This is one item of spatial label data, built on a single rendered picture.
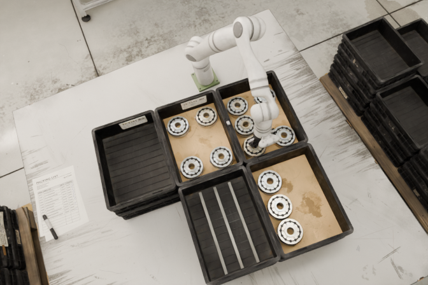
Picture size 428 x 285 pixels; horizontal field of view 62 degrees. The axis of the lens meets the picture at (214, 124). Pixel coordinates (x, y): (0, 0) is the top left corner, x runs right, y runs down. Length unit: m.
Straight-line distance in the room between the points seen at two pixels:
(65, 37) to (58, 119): 1.44
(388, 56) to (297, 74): 0.69
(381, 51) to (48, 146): 2.03
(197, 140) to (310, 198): 0.57
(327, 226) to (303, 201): 0.13
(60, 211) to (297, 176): 1.13
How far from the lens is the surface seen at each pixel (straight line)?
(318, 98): 1.95
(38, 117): 2.16
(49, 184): 1.97
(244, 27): 1.32
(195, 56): 1.67
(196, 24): 3.17
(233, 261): 1.54
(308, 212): 1.59
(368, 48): 2.48
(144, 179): 1.66
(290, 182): 1.61
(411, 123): 2.42
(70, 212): 1.88
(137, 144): 1.73
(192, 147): 1.66
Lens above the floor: 2.36
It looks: 64 degrees down
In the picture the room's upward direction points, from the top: 9 degrees counter-clockwise
